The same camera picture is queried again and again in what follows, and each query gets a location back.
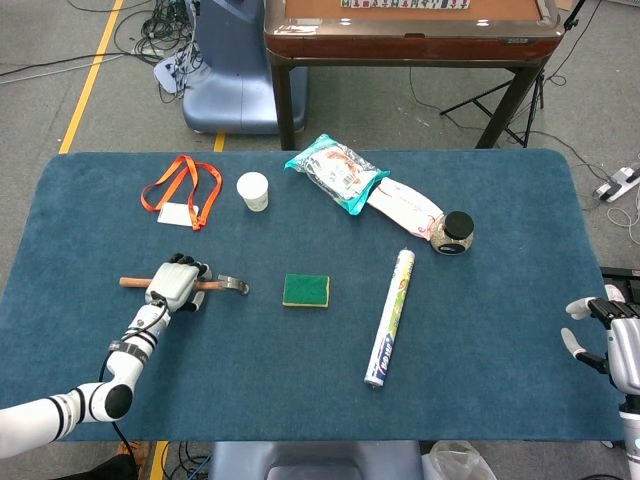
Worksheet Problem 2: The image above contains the wooden handle claw hammer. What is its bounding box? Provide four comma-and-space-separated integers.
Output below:
119, 272, 251, 296

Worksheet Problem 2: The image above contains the blue table cloth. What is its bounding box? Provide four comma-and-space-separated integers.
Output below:
0, 148, 624, 443

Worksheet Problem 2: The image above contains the orange lanyard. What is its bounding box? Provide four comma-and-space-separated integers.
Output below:
140, 155, 224, 233

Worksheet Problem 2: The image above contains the white sneaker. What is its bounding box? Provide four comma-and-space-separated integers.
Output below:
604, 283, 640, 306

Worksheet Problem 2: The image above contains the row of mahjong tiles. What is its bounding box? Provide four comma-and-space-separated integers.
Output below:
340, 0, 472, 10

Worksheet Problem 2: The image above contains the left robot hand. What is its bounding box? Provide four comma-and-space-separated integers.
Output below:
144, 253, 213, 316

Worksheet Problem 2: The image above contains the white pink printed pouch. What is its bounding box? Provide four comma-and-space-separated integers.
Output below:
366, 180, 445, 243

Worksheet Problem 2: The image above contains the white printed wrap roll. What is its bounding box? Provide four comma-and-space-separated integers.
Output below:
363, 247, 416, 390

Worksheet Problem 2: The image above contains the teal clear snack bag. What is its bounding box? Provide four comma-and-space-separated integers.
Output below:
284, 133, 391, 217

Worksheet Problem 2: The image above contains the white badge card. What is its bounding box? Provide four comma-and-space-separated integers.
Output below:
156, 202, 200, 229

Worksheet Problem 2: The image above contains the blue grey robot torso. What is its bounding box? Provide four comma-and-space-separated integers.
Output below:
206, 439, 425, 480

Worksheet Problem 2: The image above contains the green yellow scrubbing sponge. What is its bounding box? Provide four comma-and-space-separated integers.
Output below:
281, 273, 332, 309

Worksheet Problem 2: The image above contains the black tripod stand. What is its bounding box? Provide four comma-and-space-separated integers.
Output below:
439, 0, 589, 148

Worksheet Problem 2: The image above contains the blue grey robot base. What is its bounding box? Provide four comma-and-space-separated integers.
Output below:
181, 0, 309, 136

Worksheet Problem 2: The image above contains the white paper cup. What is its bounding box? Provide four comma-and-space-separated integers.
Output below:
236, 171, 270, 213

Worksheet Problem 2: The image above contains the tangle of black cables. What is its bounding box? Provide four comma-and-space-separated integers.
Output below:
112, 0, 201, 104

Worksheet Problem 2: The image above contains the clear plastic bag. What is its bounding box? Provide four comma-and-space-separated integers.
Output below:
421, 439, 499, 480

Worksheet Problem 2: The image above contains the brown mahjong table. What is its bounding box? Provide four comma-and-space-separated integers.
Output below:
263, 0, 566, 151

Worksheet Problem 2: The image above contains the white power strip with plugs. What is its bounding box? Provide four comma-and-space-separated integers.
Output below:
152, 47, 204, 95

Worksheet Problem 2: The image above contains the black lid glass jar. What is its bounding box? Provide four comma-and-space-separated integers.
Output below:
430, 210, 475, 256

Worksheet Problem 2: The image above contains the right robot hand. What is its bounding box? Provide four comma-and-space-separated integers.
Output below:
560, 296, 640, 399

